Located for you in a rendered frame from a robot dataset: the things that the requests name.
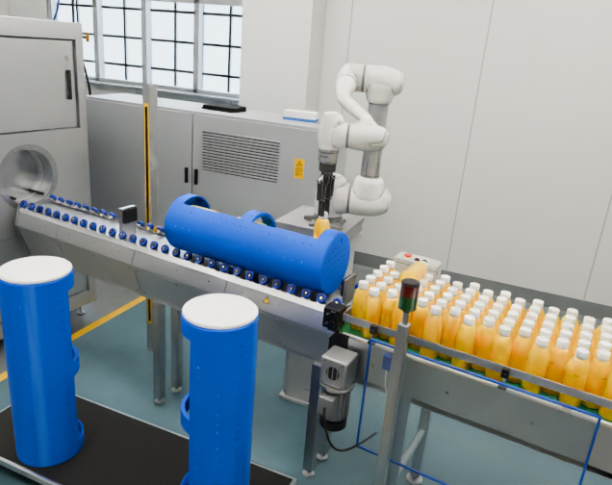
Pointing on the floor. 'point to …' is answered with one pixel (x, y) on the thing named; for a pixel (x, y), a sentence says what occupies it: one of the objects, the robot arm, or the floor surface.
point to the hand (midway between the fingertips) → (323, 207)
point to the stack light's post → (392, 402)
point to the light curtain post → (150, 176)
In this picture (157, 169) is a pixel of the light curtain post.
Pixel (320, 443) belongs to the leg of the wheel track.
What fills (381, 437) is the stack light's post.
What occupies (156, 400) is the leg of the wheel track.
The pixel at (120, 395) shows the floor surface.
